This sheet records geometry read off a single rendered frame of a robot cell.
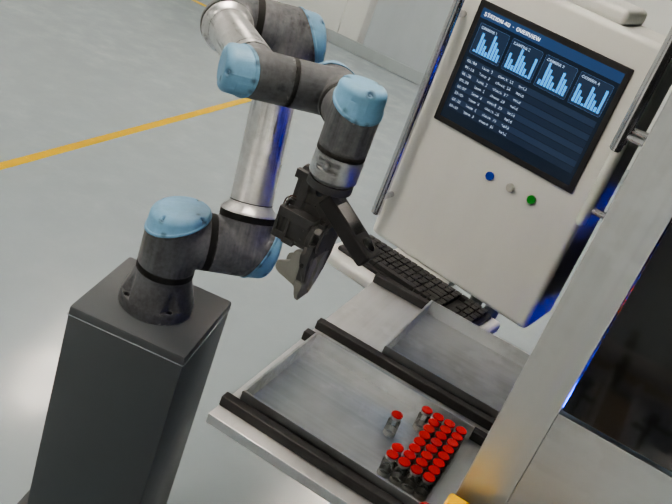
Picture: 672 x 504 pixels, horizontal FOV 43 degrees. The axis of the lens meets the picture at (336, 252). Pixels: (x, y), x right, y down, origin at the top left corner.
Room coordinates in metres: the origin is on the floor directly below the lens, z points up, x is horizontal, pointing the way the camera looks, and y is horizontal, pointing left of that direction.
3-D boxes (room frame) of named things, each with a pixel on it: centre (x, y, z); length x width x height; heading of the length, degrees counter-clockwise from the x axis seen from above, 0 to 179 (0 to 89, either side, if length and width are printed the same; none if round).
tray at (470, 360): (1.49, -0.35, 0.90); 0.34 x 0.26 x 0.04; 72
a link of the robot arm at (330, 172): (1.18, 0.05, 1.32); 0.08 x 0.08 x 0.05
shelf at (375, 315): (1.35, -0.24, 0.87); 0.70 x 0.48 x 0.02; 162
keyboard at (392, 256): (1.92, -0.21, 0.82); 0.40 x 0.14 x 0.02; 62
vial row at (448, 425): (1.16, -0.27, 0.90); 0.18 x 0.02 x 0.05; 162
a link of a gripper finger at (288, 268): (1.17, 0.05, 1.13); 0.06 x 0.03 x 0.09; 72
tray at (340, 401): (1.20, -0.14, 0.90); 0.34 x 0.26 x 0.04; 72
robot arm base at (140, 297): (1.46, 0.31, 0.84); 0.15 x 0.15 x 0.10
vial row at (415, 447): (1.16, -0.24, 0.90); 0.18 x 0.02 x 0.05; 162
